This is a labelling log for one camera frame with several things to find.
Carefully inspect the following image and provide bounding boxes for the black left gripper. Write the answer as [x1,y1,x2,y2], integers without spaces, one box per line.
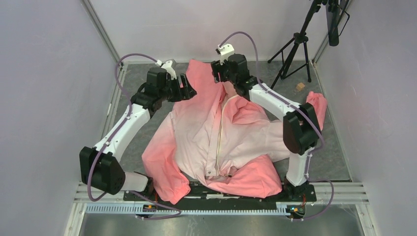
[159,73,197,103]

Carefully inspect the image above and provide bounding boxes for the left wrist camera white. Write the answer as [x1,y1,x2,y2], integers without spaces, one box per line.
[155,59,177,80]

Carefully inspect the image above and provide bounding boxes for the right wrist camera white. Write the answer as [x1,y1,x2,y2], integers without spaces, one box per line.
[216,43,235,65]

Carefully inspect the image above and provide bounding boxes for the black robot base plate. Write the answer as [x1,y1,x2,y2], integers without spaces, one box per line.
[142,182,317,210]

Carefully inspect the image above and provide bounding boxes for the pink zip-up jacket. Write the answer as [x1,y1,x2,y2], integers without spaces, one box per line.
[142,59,328,205]

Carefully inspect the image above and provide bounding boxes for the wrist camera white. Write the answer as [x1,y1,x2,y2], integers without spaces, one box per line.
[216,43,235,65]
[155,59,177,80]

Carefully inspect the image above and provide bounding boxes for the white slotted cable duct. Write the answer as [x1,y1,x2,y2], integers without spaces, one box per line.
[85,203,290,216]

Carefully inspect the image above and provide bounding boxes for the small wooden block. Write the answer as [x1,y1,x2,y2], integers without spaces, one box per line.
[296,83,305,91]

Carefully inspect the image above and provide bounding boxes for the black camera tripod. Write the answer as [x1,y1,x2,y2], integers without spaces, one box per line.
[267,0,328,89]

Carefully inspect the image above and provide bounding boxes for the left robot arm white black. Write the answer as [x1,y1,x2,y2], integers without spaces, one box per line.
[79,67,197,201]

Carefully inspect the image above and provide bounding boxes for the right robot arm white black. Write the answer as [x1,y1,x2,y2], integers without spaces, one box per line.
[210,54,323,201]

